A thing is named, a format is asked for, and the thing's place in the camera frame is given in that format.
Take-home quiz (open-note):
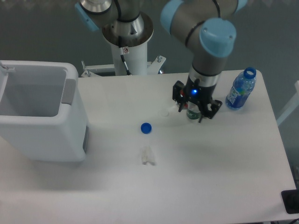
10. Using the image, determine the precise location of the white trash can body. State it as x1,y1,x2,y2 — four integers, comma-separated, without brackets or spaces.
0,60,89,162

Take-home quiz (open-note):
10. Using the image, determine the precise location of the crushed red soda can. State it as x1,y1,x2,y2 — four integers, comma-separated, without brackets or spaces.
180,90,188,110

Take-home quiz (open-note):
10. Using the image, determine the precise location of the blue bottle cap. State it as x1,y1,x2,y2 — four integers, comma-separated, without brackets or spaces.
140,122,152,134

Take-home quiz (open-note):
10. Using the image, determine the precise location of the white frame at right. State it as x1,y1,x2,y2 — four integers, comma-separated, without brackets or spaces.
276,81,299,126

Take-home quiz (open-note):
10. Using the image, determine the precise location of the black device at edge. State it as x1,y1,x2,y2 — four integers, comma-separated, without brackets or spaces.
281,189,299,214

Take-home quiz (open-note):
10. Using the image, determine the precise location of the blue plastic drink bottle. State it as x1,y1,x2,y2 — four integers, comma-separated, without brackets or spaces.
225,67,256,110

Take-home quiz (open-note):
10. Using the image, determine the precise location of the white trash can lid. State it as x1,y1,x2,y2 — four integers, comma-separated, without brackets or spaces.
0,61,15,99

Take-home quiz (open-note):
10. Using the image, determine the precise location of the white pedestal foot bracket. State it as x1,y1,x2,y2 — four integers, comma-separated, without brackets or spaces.
81,55,166,77

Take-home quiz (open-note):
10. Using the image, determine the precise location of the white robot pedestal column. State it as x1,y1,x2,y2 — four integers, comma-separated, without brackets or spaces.
110,43,148,76

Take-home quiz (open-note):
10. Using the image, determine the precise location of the clear green label bottle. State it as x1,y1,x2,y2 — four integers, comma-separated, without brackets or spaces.
186,101,201,120

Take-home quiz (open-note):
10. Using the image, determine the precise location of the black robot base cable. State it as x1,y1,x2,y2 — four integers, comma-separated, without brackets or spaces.
118,35,133,76

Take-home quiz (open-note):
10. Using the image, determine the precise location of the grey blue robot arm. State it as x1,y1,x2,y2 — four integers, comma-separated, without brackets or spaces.
75,0,247,121

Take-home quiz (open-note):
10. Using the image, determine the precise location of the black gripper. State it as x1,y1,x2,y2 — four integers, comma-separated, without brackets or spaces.
172,78,222,123

